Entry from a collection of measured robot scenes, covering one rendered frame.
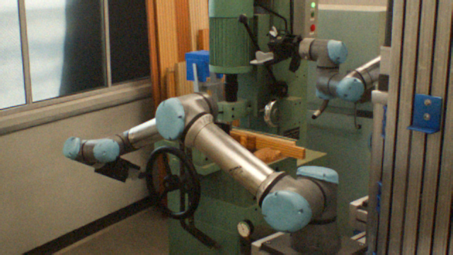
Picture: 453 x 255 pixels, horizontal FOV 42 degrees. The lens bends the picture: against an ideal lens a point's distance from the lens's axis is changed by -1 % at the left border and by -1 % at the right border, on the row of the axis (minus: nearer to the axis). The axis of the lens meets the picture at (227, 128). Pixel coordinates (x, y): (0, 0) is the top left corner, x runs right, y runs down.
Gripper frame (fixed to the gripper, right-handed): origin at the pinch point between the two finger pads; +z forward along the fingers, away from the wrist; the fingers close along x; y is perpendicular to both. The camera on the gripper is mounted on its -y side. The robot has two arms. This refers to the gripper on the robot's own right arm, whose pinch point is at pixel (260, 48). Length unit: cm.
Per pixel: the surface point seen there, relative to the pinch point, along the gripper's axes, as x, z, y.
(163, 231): 40, 126, -140
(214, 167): 38.6, 12.8, -26.3
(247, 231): 54, -5, -40
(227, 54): 0.8, 17.9, -4.3
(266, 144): 19.3, 2.9, -34.3
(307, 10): -36.2, 5.1, -16.0
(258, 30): -16.8, 15.3, -8.7
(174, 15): -75, 148, -65
